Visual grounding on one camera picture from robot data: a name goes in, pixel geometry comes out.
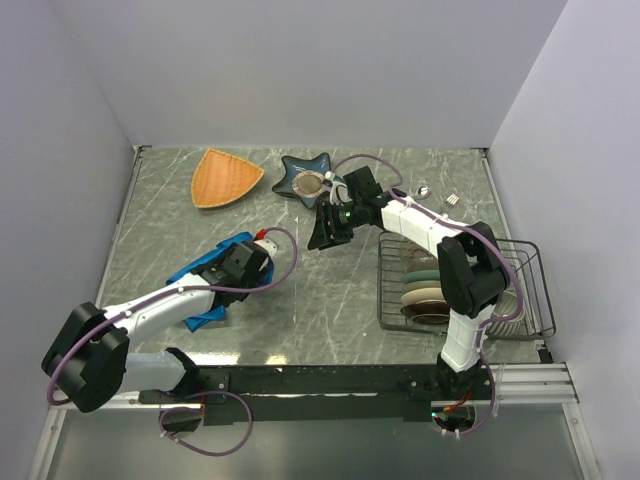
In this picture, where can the blue cloth napkin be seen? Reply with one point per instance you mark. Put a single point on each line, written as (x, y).
(222, 300)

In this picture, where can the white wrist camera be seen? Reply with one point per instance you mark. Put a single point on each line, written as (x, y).
(336, 187)
(265, 243)

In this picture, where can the green plate in rack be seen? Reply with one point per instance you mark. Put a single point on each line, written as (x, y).
(421, 275)

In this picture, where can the black wire dish rack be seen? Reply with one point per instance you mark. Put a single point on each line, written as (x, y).
(523, 256)

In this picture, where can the grey ribbed mug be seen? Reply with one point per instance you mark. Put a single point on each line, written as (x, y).
(506, 306)

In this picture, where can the orange woven basket tray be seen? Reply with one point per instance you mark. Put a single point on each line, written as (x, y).
(222, 178)

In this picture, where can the silver fork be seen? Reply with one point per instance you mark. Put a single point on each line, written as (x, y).
(449, 203)

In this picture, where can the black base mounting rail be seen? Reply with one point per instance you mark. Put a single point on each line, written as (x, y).
(225, 394)

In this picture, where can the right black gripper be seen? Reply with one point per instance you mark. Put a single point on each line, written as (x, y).
(322, 236)

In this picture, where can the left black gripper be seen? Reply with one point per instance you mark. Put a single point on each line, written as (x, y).
(228, 253)

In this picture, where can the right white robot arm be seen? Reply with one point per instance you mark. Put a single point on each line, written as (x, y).
(473, 272)

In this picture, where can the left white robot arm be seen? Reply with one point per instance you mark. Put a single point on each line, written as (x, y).
(93, 357)

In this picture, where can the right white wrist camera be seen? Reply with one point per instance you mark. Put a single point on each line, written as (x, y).
(336, 187)

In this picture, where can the silver spoon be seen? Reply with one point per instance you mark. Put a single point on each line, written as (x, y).
(421, 193)

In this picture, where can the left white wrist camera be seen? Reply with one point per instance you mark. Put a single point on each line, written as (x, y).
(265, 243)

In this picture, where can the dark blue star dish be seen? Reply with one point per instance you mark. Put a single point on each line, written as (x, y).
(304, 179)

